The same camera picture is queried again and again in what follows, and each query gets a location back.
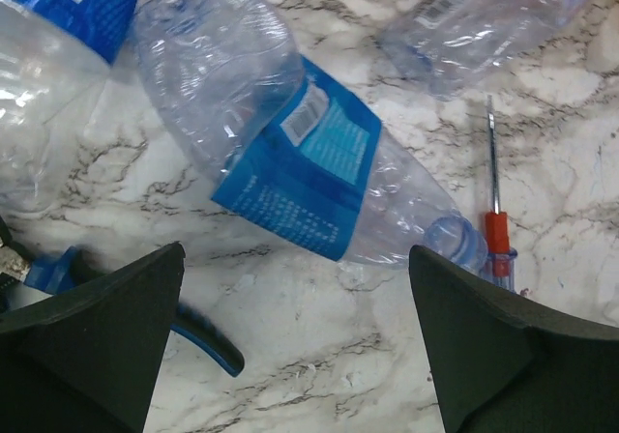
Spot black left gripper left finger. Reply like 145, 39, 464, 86
1, 243, 185, 432

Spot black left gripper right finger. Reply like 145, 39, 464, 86
409, 246, 618, 432

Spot crushed blue label water bottle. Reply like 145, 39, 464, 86
132, 0, 487, 273

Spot red blue screwdriver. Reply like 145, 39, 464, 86
484, 96, 517, 292

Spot Pepsi bottle centre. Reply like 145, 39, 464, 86
1, 0, 142, 213

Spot crushed clear blue-cap bottle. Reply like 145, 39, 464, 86
378, 0, 589, 101

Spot blue handled pliers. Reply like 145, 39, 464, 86
1, 224, 245, 387

